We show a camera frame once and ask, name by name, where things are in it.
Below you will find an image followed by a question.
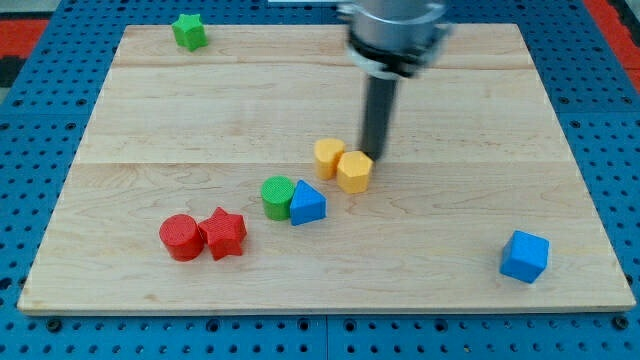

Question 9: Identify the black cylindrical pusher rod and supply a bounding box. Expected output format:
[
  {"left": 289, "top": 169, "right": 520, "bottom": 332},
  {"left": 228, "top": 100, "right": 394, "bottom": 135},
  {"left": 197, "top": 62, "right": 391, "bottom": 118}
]
[{"left": 359, "top": 76, "right": 398, "bottom": 161}]

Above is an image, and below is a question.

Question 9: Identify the yellow heart block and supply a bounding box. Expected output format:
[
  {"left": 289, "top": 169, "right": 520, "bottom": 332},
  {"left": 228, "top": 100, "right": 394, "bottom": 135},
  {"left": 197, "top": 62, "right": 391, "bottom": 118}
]
[{"left": 314, "top": 138, "right": 346, "bottom": 180}]

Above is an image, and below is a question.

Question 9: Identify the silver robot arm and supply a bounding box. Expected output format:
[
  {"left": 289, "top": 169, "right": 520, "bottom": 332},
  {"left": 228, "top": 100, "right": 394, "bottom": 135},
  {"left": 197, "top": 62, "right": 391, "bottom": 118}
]
[{"left": 338, "top": 0, "right": 452, "bottom": 161}]

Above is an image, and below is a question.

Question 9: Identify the wooden board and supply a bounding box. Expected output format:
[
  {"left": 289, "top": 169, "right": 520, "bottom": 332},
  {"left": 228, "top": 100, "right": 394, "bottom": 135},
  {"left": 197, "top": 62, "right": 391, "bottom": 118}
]
[{"left": 18, "top": 24, "right": 636, "bottom": 316}]

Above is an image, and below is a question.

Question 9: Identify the yellow hexagon block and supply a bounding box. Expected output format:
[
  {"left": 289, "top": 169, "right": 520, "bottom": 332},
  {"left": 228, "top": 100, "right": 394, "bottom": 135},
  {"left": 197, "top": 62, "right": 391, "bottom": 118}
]
[{"left": 336, "top": 151, "right": 374, "bottom": 194}]

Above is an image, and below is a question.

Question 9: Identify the blue triangle block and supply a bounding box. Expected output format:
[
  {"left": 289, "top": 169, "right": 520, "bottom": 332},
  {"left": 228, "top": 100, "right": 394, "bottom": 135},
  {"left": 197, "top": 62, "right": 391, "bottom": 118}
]
[{"left": 290, "top": 180, "right": 327, "bottom": 226}]

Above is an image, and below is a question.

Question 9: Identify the green cylinder block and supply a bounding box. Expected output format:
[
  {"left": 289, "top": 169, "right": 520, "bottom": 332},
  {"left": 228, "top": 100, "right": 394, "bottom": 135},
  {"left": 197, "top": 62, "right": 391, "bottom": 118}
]
[{"left": 261, "top": 176, "right": 295, "bottom": 221}]

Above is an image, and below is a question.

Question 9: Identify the green star block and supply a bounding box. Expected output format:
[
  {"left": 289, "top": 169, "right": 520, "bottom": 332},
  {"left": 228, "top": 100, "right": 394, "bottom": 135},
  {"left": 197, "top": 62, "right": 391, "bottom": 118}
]
[{"left": 171, "top": 14, "right": 208, "bottom": 51}]

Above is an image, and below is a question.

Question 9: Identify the red star block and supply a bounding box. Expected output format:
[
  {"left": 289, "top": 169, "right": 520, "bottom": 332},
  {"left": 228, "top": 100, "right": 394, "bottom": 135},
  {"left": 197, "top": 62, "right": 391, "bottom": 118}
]
[{"left": 198, "top": 207, "right": 247, "bottom": 261}]

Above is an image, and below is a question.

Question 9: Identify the blue cube block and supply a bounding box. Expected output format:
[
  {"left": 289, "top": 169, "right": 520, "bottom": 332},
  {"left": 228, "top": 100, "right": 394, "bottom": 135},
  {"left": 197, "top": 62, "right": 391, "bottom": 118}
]
[{"left": 499, "top": 230, "right": 550, "bottom": 284}]

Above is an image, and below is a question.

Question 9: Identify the red cylinder block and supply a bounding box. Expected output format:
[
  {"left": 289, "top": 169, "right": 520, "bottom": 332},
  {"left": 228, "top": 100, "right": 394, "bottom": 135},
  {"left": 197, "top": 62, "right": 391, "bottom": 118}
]
[{"left": 159, "top": 214, "right": 204, "bottom": 261}]

